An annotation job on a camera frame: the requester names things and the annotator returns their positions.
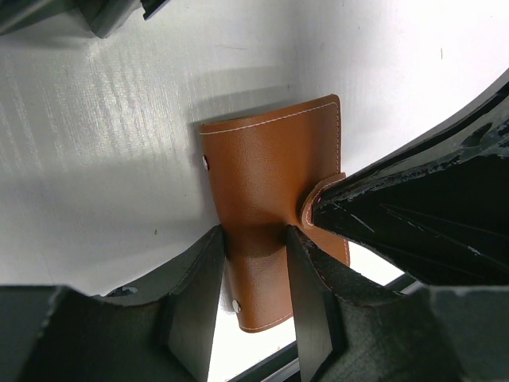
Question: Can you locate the brown leather card holder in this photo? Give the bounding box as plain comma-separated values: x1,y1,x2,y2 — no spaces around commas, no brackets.
200,95,350,333

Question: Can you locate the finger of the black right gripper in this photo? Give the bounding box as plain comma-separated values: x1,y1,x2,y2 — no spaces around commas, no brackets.
321,72,508,199
313,121,508,286

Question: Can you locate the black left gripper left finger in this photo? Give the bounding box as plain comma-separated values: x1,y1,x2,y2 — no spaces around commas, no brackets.
1,227,224,381

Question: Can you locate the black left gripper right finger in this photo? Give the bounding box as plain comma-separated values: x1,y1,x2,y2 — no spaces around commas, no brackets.
286,226,508,381

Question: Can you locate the black plastic card box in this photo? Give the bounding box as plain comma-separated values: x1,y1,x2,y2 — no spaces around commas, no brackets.
1,0,169,39

